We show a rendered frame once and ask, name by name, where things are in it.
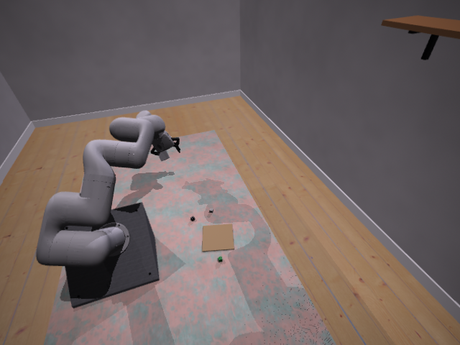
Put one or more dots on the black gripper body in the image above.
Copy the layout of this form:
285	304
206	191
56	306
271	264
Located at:
165	139

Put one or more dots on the tan mat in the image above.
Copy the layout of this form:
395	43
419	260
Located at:
217	238

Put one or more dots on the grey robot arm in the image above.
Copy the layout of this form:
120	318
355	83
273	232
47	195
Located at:
92	207

